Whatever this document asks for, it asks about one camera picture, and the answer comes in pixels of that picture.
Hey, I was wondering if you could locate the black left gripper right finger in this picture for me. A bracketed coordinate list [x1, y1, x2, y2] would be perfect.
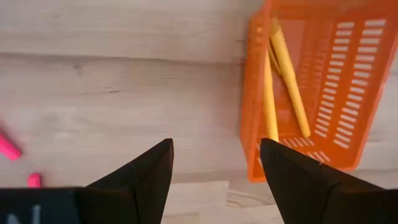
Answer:
[260, 138, 398, 224]

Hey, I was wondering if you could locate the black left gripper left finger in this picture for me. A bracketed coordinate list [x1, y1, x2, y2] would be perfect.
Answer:
[0, 139, 174, 224]

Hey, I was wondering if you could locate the pink marker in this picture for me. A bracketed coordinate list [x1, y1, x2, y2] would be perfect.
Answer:
[27, 172, 42, 189]
[0, 132, 22, 162]

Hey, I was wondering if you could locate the yellow marker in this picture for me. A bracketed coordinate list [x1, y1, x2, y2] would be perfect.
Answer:
[267, 18, 312, 139]
[262, 49, 280, 143]

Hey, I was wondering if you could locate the orange plastic basket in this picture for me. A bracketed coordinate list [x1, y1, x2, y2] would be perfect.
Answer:
[239, 0, 398, 184]

